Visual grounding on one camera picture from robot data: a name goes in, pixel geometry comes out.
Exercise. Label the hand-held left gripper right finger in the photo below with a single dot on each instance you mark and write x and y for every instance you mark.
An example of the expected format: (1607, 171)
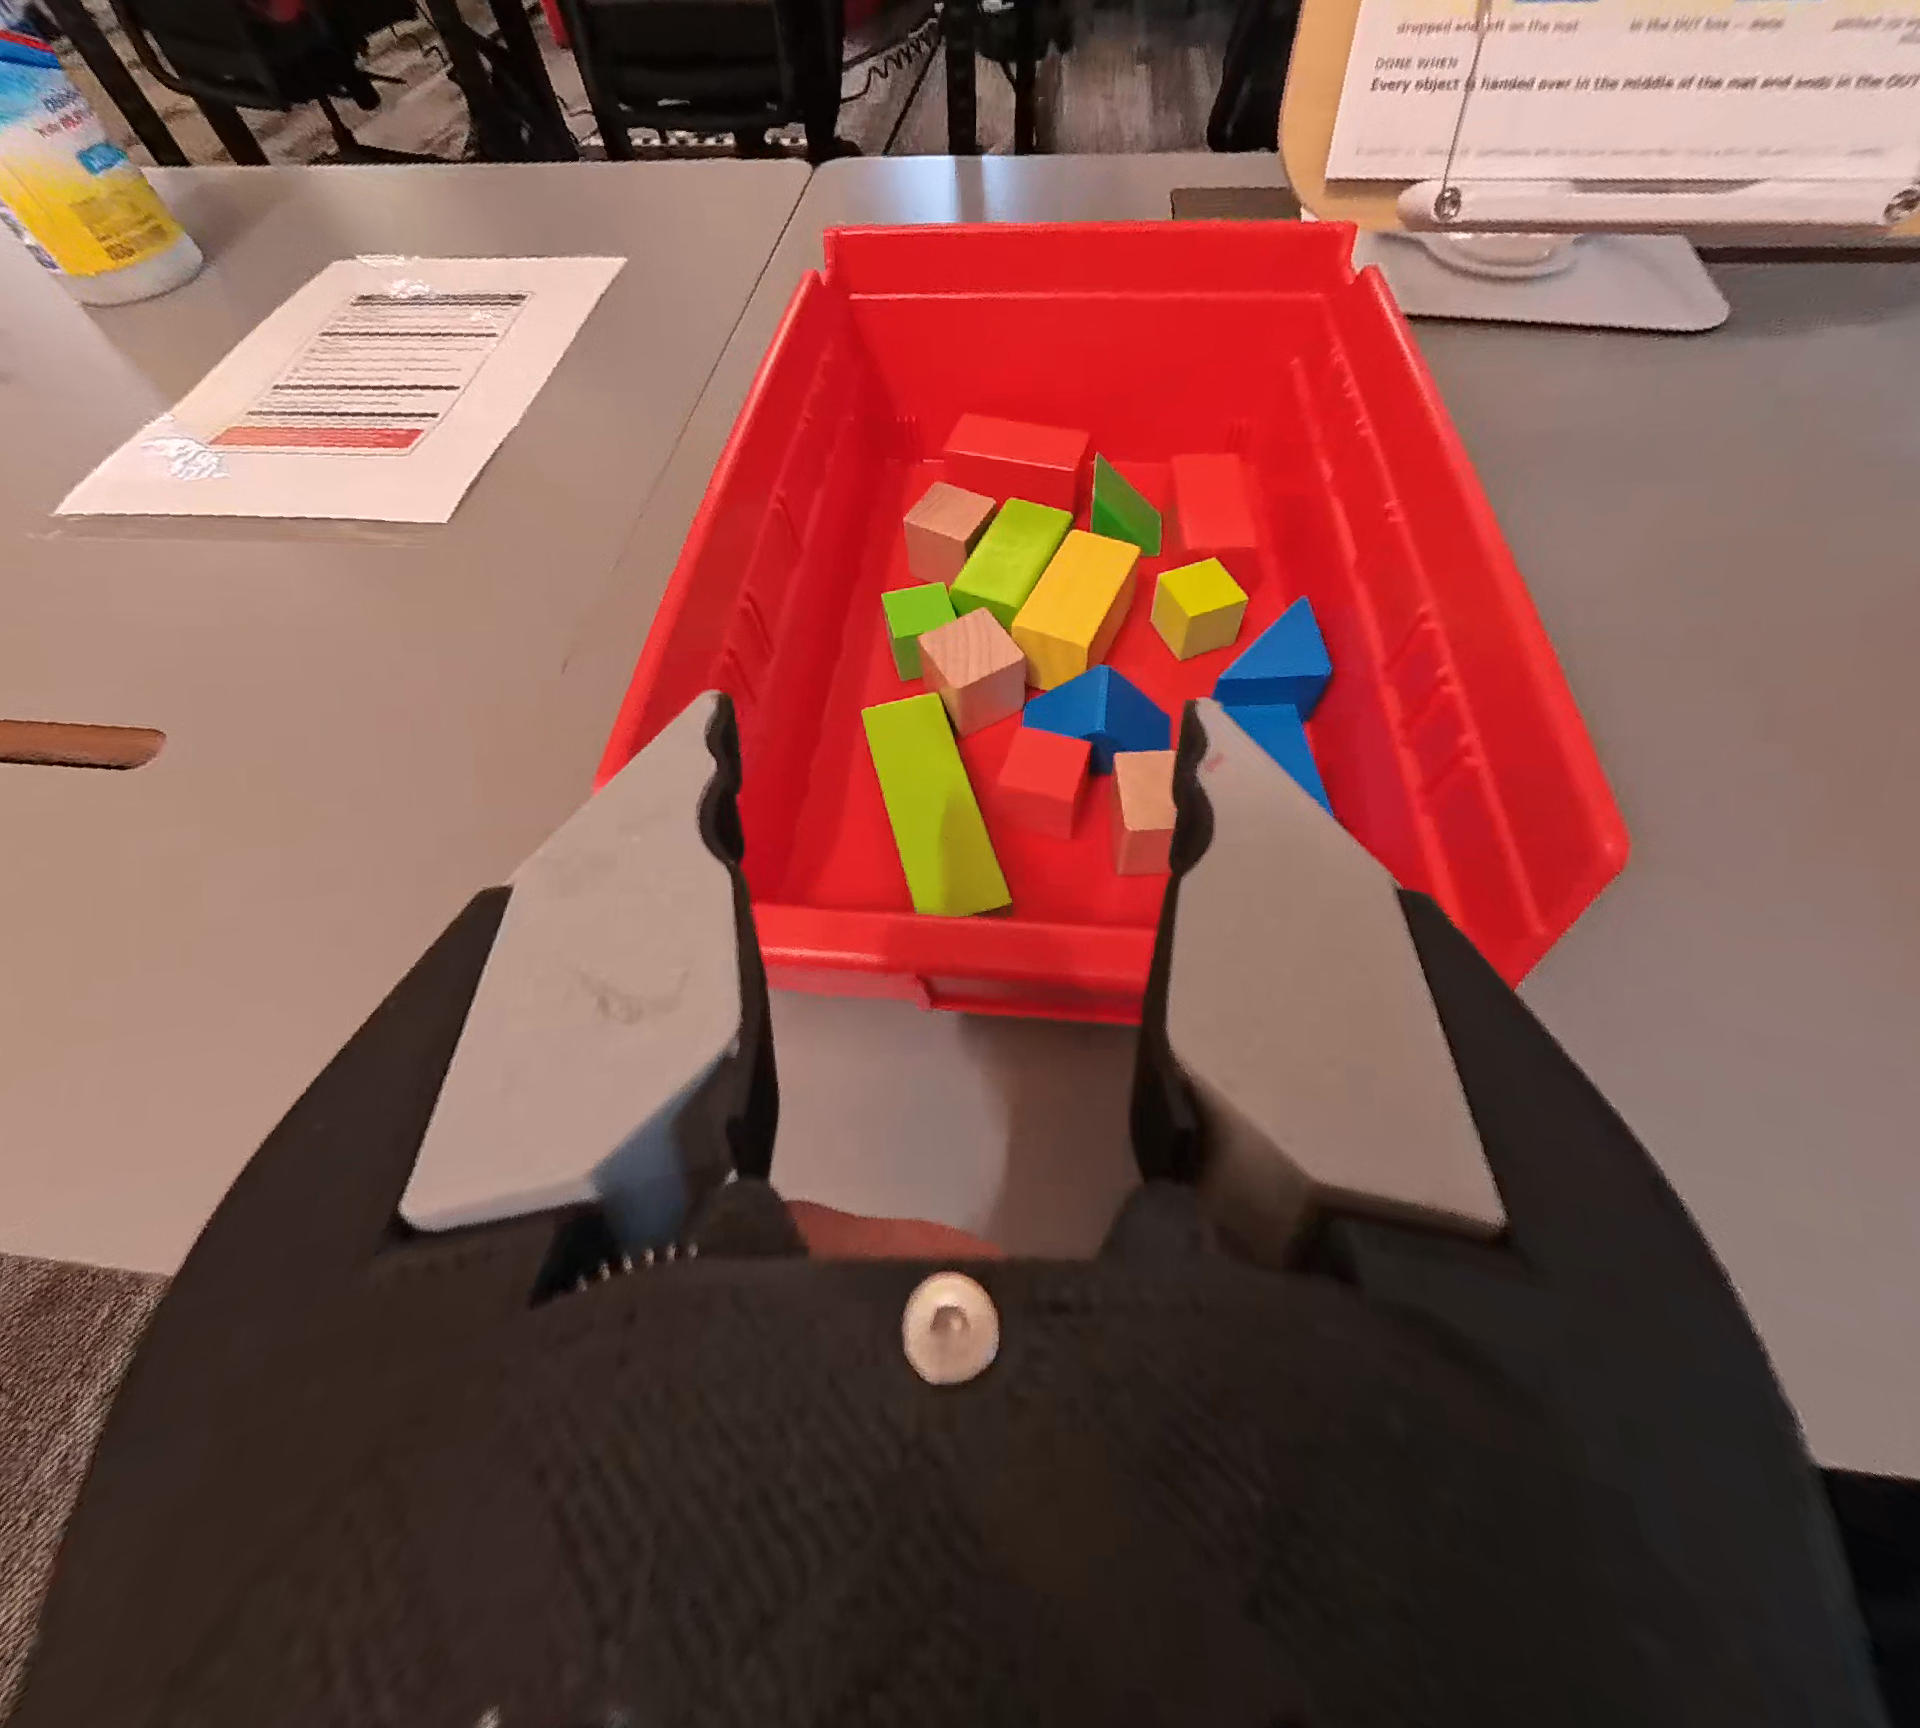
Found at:
(1323, 1008)

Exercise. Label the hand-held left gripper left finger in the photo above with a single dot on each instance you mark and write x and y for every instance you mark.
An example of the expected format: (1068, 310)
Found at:
(603, 991)

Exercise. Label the red plastic bin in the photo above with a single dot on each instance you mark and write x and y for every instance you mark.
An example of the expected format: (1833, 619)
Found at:
(1427, 648)

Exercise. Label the green wooden cube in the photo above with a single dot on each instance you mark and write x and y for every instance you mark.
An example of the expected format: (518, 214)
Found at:
(913, 626)

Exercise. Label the natural wooden cube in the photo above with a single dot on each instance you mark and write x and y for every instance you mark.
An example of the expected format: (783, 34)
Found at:
(972, 672)
(1140, 808)
(944, 531)

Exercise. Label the blue wooden triangle block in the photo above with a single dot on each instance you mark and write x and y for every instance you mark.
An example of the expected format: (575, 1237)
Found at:
(1102, 717)
(1277, 670)

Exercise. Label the red wooden cube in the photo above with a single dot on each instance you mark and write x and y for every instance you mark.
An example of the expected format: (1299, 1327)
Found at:
(1044, 782)
(1210, 500)

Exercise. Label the long green wooden block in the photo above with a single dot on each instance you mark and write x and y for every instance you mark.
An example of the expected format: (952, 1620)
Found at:
(936, 803)

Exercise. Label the yellow wooden cube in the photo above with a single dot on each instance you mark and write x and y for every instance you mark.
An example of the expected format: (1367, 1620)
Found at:
(1197, 605)

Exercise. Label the yellow rectangular wooden block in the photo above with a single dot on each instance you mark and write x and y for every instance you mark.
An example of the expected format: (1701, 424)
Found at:
(1070, 603)

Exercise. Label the green wooden triangle block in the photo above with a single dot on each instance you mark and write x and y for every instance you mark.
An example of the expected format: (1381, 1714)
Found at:
(1125, 516)

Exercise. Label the green rectangular wooden block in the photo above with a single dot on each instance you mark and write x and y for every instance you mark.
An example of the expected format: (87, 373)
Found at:
(1009, 559)

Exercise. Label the red rectangular wooden block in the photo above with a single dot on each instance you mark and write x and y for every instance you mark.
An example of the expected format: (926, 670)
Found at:
(1016, 452)

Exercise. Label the laminated paper sheet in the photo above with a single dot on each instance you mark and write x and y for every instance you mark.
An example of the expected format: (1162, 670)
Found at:
(360, 392)

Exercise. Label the silver display stand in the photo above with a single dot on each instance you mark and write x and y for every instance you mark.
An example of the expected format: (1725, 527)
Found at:
(1563, 284)

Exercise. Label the wipes canister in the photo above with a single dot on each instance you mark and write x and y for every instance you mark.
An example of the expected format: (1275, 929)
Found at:
(89, 183)

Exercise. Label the instruction sheet on stand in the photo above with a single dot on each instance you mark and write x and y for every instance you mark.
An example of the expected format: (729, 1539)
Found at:
(1307, 34)

